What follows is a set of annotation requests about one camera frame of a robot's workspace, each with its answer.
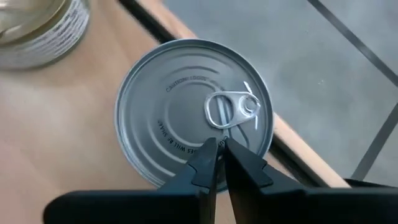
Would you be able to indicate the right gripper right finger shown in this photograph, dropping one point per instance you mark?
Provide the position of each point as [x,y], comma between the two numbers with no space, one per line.
[267,199]

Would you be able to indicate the red label tuna can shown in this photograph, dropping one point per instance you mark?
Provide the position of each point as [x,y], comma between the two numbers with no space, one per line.
[174,102]

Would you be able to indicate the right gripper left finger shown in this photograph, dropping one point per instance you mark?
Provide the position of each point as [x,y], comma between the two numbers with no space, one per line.
[174,202]

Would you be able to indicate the green label tuna can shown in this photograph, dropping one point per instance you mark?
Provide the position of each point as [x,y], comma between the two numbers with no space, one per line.
[46,37]

